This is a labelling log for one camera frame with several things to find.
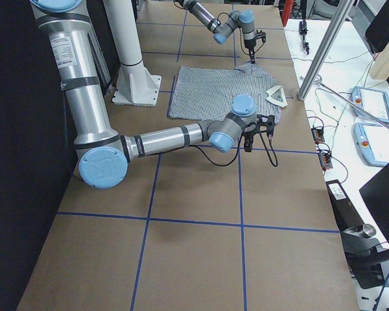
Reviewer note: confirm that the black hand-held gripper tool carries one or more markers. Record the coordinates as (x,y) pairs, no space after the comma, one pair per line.
(303,32)

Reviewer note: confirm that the far blue teach pendant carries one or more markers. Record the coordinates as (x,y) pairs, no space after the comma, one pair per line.
(373,101)

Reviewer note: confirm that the silver reacher grabber stick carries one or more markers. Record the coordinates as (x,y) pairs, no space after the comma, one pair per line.
(318,81)

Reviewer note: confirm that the blue teach pendant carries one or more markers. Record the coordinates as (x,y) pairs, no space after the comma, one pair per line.
(373,101)
(372,143)

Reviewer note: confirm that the black metal stand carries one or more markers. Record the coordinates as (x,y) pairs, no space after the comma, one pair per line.
(367,258)

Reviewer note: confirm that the aluminium frame post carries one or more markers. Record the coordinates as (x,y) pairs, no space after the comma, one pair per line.
(332,31)

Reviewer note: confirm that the black monitor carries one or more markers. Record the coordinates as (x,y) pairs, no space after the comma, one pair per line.
(375,194)

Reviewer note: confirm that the orange terminal board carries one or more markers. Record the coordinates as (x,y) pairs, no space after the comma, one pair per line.
(318,135)
(325,160)

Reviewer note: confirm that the orange terminal board near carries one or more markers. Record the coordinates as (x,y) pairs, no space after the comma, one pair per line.
(325,160)

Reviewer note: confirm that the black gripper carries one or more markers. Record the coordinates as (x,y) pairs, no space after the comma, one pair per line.
(248,137)
(249,45)

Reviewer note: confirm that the near blue teach pendant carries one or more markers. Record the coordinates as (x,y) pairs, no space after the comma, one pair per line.
(372,143)

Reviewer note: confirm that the orange terminal board far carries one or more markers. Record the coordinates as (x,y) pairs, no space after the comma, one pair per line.
(318,135)

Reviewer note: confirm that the white camera mast base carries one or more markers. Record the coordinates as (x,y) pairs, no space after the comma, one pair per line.
(135,85)

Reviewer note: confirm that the black box with label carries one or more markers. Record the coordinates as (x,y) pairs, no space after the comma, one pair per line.
(345,213)

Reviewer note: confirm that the navy white striped polo shirt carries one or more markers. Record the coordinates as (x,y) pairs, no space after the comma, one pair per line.
(201,94)

